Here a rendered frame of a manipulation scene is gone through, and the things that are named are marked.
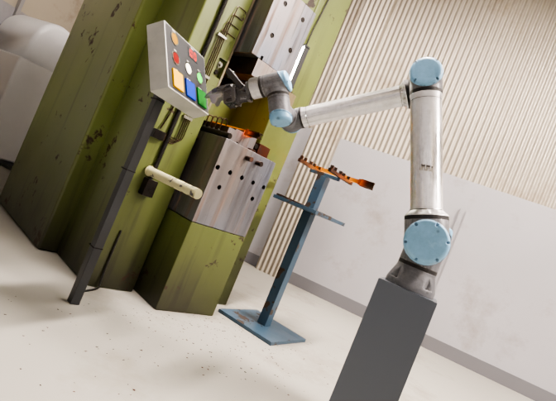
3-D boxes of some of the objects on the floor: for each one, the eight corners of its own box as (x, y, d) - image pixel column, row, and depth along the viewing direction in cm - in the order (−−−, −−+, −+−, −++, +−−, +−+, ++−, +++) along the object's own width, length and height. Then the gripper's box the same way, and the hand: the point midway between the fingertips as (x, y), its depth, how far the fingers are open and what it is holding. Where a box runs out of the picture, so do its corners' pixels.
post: (79, 305, 185) (179, 69, 187) (69, 304, 182) (171, 64, 185) (75, 301, 188) (174, 68, 190) (66, 300, 185) (166, 64, 187)
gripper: (247, 97, 180) (201, 107, 186) (256, 104, 188) (210, 114, 194) (246, 77, 182) (199, 88, 187) (253, 85, 190) (208, 96, 196)
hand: (207, 95), depth 191 cm, fingers closed
